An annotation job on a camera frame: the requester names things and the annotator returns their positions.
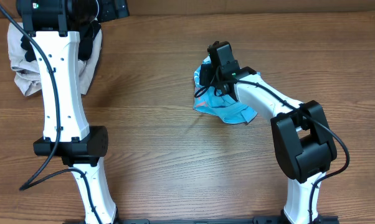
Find black folded garment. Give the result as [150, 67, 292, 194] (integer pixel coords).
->
[21, 20, 101, 62]

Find beige folded garment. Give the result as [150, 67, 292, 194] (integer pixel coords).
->
[7, 24, 102, 96]

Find light blue printed t-shirt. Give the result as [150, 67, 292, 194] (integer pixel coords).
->
[192, 55, 261, 125]

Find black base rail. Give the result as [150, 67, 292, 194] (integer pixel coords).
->
[62, 214, 341, 224]

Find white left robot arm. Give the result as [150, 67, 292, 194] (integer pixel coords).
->
[16, 0, 121, 223]

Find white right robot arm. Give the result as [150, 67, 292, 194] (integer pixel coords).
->
[194, 41, 339, 223]

